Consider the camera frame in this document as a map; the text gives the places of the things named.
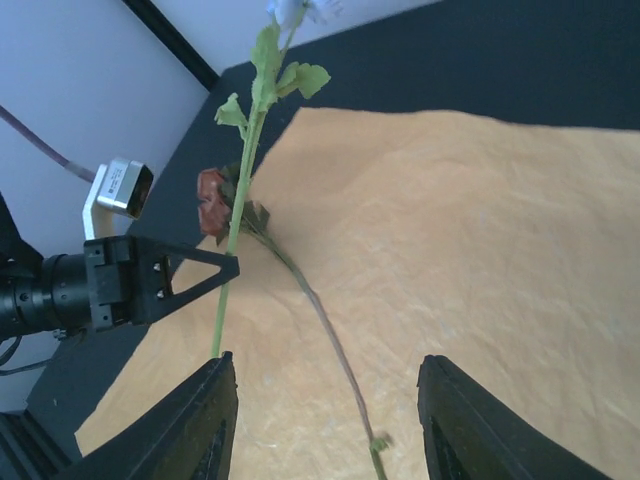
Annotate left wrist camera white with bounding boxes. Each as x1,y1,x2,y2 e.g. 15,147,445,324
82,157,154,240

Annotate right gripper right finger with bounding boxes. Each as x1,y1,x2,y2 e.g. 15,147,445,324
417,355,607,480

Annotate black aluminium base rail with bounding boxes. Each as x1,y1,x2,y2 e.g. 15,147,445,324
1,411,71,479

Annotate left black frame post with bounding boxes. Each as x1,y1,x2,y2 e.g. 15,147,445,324
123,0,219,91

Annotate red brown flower stem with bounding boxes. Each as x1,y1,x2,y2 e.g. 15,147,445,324
197,163,389,479

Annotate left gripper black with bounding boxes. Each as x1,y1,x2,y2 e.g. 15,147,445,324
42,236,240,332

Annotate orange wrapping paper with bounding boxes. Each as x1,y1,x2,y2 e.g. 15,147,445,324
75,108,639,479

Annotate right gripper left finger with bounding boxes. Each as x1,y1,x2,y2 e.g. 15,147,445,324
56,352,236,480

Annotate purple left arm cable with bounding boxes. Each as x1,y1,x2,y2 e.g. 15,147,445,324
0,104,97,184

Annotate small blue flower stem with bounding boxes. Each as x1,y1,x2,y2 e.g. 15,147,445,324
209,0,346,360

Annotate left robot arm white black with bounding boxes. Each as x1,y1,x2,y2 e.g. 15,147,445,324
1,206,240,362

